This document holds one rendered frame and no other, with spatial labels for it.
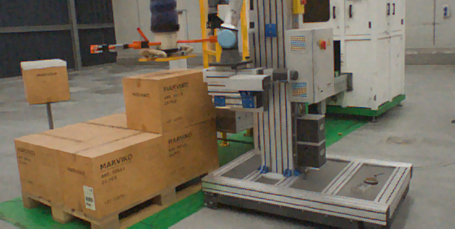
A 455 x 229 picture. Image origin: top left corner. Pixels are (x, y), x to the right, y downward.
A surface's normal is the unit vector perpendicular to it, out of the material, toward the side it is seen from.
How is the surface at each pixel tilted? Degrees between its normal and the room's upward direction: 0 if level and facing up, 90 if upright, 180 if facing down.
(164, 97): 90
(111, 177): 90
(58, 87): 90
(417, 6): 90
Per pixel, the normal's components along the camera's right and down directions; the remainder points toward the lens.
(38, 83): 0.47, 0.13
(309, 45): -0.53, 0.18
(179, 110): 0.77, 0.07
